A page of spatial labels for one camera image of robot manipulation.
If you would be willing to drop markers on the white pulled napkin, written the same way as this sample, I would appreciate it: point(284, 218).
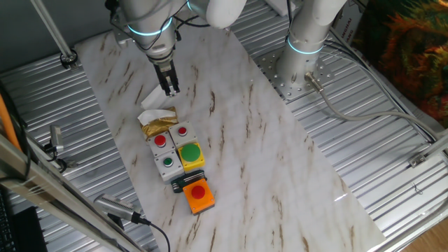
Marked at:
point(154, 99)

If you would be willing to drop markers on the metal camera pole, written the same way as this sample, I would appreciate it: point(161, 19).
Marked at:
point(52, 29)

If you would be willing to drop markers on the white carton red print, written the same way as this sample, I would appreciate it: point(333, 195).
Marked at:
point(350, 21)

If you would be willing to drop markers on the gold tissue pack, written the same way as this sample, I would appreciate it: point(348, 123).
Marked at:
point(157, 127)

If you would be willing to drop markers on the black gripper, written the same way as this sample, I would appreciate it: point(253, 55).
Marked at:
point(164, 69)

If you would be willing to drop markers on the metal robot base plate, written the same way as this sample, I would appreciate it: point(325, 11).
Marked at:
point(266, 66)

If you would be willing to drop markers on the grey box large red button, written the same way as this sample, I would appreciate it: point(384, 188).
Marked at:
point(160, 140)

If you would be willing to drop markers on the grey box small red button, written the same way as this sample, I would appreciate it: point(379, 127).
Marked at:
point(182, 131)

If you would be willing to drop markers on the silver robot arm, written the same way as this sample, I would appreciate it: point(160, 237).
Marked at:
point(304, 31)

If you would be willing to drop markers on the orange box red button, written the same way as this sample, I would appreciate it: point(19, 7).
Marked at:
point(198, 192)

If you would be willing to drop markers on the yellow box big green button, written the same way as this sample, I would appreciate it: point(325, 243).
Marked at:
point(190, 153)

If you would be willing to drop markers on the aluminium frame beam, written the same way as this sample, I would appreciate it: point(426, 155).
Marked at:
point(52, 196)

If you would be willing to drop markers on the small silver camera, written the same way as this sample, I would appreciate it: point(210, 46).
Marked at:
point(56, 138)

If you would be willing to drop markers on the hex key set black holder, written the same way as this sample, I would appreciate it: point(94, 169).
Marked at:
point(182, 182)

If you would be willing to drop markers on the black box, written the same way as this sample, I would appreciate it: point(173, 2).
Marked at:
point(31, 231)

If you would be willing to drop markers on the black camera clamp mount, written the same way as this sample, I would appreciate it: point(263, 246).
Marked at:
point(57, 157)

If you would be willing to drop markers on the ribbed silver camera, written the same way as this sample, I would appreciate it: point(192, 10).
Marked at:
point(112, 206)

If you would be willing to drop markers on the marble pattern sheet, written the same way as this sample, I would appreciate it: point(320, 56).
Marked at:
point(262, 157)

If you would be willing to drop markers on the white napkin in pack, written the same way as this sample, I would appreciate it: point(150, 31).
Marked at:
point(154, 115)

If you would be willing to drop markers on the metal corner bracket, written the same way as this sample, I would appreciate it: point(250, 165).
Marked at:
point(417, 161)

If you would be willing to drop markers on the black keyboard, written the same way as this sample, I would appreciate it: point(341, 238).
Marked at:
point(6, 224)

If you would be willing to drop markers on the grey box small green button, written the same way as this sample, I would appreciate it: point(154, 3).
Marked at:
point(168, 161)

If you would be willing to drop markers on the colourful furry cloth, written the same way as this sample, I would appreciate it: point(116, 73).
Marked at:
point(413, 52)

